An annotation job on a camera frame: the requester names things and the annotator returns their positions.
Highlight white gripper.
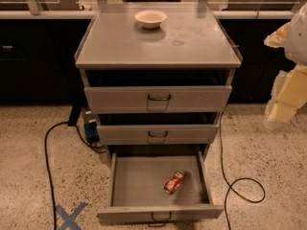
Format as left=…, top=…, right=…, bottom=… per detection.
left=264, top=4, right=307, bottom=124

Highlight grey drawer cabinet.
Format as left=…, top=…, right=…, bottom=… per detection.
left=76, top=3, right=241, bottom=153

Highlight grey middle drawer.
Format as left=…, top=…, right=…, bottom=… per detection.
left=97, top=125, right=218, bottom=145

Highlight grey top drawer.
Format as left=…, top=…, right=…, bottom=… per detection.
left=84, top=85, right=232, bottom=114

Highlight grey open bottom drawer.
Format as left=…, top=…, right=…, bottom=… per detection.
left=98, top=150, right=224, bottom=224

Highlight dark background counter cabinets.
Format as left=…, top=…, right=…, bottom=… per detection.
left=0, top=18, right=295, bottom=105

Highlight white bowl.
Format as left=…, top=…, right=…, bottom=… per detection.
left=134, top=10, right=168, bottom=29

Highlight blue power box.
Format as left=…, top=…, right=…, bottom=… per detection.
left=83, top=110, right=99, bottom=143

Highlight blue tape cross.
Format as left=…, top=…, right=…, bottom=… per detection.
left=56, top=202, right=87, bottom=230

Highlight black cable on left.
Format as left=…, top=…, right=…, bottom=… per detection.
left=43, top=121, right=106, bottom=230

